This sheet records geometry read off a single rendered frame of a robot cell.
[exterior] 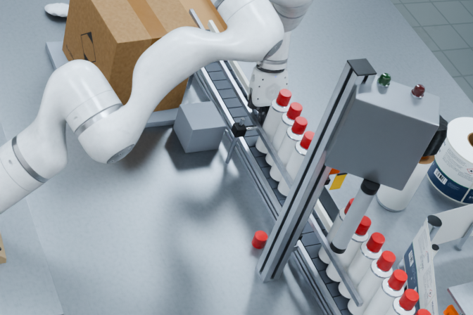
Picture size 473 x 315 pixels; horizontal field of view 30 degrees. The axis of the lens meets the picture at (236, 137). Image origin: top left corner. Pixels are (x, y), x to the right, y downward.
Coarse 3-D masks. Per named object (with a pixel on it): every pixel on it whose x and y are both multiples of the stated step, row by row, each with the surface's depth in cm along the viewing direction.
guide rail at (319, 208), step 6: (210, 24) 268; (210, 30) 268; (216, 30) 266; (228, 60) 260; (234, 66) 257; (240, 72) 254; (240, 78) 254; (246, 78) 253; (246, 84) 251; (246, 90) 252; (318, 204) 224; (318, 210) 224; (324, 210) 223; (324, 216) 222; (324, 222) 222; (330, 222) 221; (330, 228) 220
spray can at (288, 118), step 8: (296, 104) 223; (288, 112) 224; (296, 112) 222; (280, 120) 226; (288, 120) 224; (280, 128) 226; (280, 136) 227; (272, 144) 231; (280, 144) 229; (272, 160) 233
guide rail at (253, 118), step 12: (192, 12) 261; (228, 72) 245; (240, 96) 239; (252, 120) 234; (264, 132) 231; (264, 144) 230; (276, 156) 226; (288, 180) 221; (312, 216) 214; (312, 228) 213; (324, 240) 209; (336, 264) 205; (348, 288) 201; (360, 300) 199
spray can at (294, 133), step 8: (296, 120) 219; (304, 120) 220; (288, 128) 223; (296, 128) 219; (304, 128) 219; (288, 136) 221; (296, 136) 220; (288, 144) 222; (280, 152) 225; (288, 152) 223; (288, 160) 225; (272, 168) 230; (272, 176) 231; (280, 176) 229
